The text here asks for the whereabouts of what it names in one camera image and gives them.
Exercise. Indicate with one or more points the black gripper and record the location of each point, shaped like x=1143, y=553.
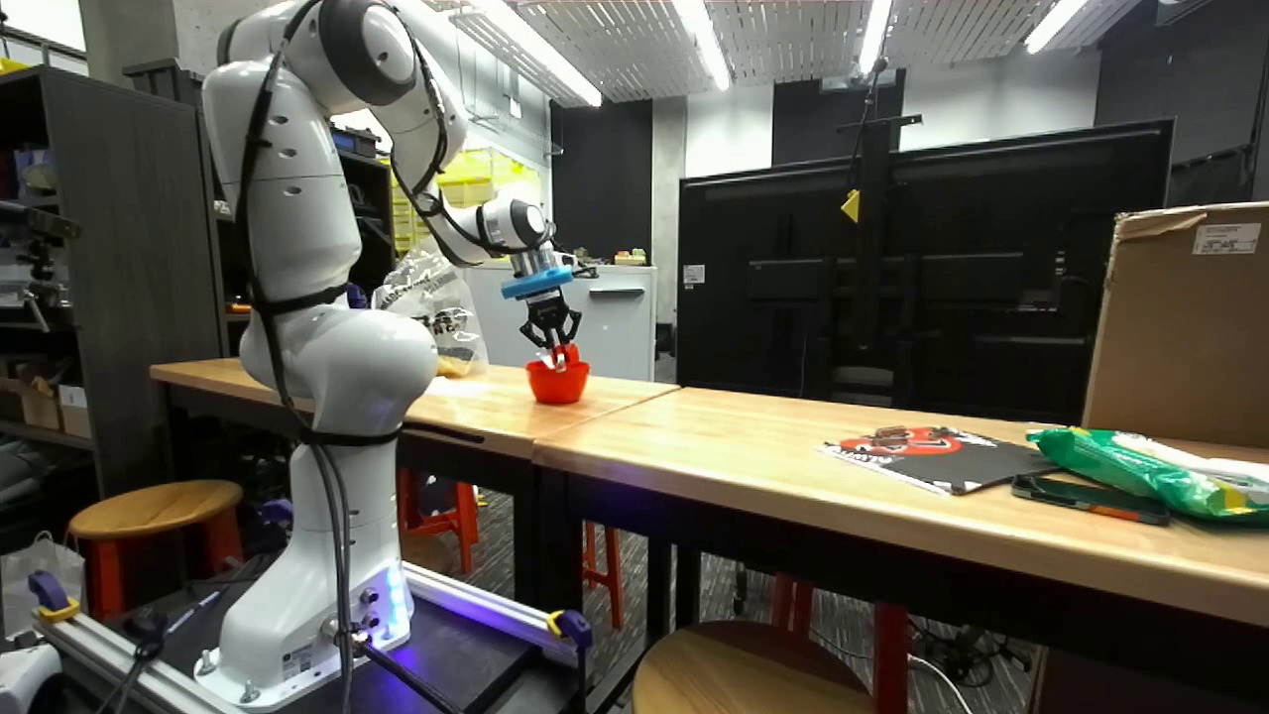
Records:
x=549, y=313

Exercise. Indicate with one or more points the aluminium robot base platform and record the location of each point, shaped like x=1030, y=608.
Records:
x=463, y=648

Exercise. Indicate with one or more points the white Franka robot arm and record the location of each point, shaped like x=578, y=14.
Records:
x=302, y=210

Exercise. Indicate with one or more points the red plastic bowl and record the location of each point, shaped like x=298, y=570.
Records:
x=557, y=385

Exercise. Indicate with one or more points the yellow flat item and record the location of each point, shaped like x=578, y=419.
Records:
x=454, y=366

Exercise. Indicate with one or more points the clear crumpled plastic bag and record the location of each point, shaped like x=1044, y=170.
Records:
x=441, y=301

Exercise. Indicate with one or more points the yellow storage bins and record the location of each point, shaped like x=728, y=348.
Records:
x=496, y=181

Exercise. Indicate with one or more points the red metal stool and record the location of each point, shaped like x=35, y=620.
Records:
x=614, y=570
x=894, y=660
x=463, y=510

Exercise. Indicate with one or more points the black cabinet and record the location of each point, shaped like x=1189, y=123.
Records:
x=373, y=210

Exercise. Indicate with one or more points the long ceiling light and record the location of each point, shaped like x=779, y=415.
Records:
x=1057, y=26
x=874, y=34
x=560, y=70
x=700, y=41

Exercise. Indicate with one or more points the purple yellow clamp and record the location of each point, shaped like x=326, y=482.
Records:
x=573, y=624
x=54, y=596

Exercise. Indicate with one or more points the yellow triangle sticker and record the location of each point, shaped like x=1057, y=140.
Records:
x=849, y=206

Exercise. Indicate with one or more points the round wooden stool seat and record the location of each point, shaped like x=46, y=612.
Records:
x=748, y=668

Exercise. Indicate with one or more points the dark flat packet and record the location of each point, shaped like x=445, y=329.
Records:
x=946, y=459

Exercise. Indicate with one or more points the round wooden stool red legs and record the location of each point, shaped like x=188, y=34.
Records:
x=153, y=510

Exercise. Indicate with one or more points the dark shelving unit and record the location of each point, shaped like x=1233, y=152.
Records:
x=122, y=263

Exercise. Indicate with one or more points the green plastic bag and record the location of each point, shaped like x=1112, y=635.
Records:
x=1153, y=468

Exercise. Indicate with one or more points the brown cardboard box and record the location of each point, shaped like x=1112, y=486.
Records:
x=1175, y=344

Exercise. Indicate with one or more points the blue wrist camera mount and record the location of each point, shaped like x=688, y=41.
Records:
x=539, y=284

